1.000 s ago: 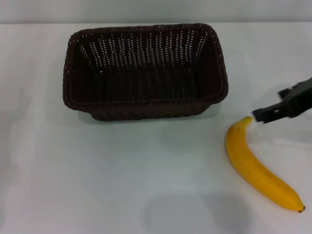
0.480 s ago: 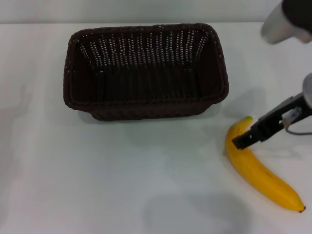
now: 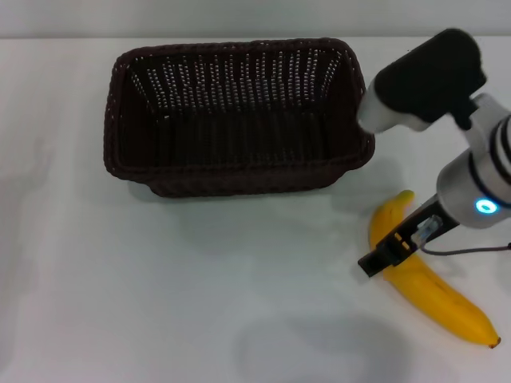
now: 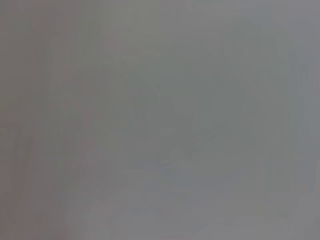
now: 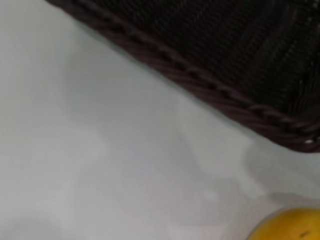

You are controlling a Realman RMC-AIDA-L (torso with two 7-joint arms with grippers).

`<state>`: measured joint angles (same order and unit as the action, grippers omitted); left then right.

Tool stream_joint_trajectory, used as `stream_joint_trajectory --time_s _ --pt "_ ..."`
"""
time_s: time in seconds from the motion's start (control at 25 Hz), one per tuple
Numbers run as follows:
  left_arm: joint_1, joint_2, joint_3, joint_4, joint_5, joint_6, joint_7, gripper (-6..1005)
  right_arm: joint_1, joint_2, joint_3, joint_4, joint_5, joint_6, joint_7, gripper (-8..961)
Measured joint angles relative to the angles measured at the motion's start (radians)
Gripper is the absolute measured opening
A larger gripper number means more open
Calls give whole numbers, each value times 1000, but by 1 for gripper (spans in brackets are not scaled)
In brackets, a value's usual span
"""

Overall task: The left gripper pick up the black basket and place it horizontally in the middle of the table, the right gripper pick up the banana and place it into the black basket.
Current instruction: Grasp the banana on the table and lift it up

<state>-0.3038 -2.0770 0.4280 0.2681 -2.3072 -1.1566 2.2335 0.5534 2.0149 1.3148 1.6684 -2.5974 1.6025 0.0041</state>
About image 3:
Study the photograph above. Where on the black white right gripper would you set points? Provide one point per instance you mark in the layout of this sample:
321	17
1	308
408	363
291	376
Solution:
431	80

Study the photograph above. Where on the dark brown woven basket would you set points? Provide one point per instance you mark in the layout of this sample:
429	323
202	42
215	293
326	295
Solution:
239	131

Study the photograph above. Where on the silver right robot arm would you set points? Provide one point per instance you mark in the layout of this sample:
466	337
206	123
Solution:
475	175

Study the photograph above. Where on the yellow banana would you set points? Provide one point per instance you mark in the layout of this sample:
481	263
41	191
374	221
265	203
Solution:
423	285

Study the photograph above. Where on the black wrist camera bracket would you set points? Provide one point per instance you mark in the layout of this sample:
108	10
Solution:
393	249

